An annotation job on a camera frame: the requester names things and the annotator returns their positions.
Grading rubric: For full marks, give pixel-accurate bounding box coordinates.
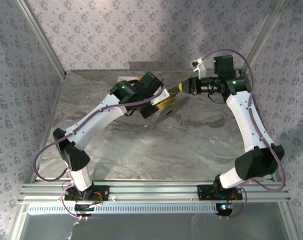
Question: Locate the yellow cable wound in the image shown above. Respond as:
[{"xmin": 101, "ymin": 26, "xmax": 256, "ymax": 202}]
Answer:
[{"xmin": 158, "ymin": 90, "xmax": 179, "ymax": 115}]

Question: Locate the floral fabric backdrop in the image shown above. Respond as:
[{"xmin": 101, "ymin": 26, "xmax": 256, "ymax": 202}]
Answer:
[{"xmin": 0, "ymin": 0, "xmax": 303, "ymax": 240}]

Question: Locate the white slotted cable duct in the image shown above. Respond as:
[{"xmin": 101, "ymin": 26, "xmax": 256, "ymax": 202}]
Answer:
[{"xmin": 27, "ymin": 202, "xmax": 219, "ymax": 215}]

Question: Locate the grey cable spool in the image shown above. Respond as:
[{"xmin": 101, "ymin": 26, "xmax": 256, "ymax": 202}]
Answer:
[{"xmin": 155, "ymin": 84, "xmax": 191, "ymax": 125}]

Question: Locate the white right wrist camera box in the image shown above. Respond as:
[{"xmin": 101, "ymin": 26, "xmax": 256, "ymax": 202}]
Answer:
[{"xmin": 189, "ymin": 57, "xmax": 207, "ymax": 80}]

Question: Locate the aluminium frame leg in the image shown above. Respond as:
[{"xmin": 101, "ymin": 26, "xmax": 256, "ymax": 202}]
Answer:
[
  {"xmin": 278, "ymin": 202, "xmax": 301, "ymax": 240},
  {"xmin": 10, "ymin": 202, "xmax": 30, "ymax": 240}
]

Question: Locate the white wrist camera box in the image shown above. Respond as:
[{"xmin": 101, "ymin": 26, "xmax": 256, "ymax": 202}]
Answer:
[
  {"xmin": 189, "ymin": 57, "xmax": 207, "ymax": 80},
  {"xmin": 150, "ymin": 87, "xmax": 171, "ymax": 106}
]

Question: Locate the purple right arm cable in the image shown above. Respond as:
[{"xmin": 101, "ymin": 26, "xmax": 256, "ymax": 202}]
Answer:
[{"xmin": 200, "ymin": 49, "xmax": 286, "ymax": 220}]

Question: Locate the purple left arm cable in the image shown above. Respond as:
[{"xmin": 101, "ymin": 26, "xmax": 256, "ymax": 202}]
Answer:
[{"xmin": 32, "ymin": 83, "xmax": 167, "ymax": 220}]

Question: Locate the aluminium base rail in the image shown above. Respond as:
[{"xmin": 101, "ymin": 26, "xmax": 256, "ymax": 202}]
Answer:
[{"xmin": 18, "ymin": 178, "xmax": 292, "ymax": 204}]

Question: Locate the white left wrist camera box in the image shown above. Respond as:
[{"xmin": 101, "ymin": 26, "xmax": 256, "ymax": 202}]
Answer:
[{"xmin": 150, "ymin": 87, "xmax": 171, "ymax": 106}]

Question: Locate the white plastic bin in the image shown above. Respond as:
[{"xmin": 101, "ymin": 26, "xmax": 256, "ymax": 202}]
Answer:
[{"xmin": 117, "ymin": 75, "xmax": 140, "ymax": 85}]

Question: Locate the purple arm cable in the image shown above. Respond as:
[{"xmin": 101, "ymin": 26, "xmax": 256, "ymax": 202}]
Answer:
[
  {"xmin": 200, "ymin": 49, "xmax": 286, "ymax": 220},
  {"xmin": 32, "ymin": 83, "xmax": 167, "ymax": 220}
]

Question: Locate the aluminium frame post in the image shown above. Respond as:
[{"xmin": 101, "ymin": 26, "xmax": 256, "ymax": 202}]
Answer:
[
  {"xmin": 15, "ymin": 0, "xmax": 68, "ymax": 80},
  {"xmin": 238, "ymin": 0, "xmax": 286, "ymax": 76}
]

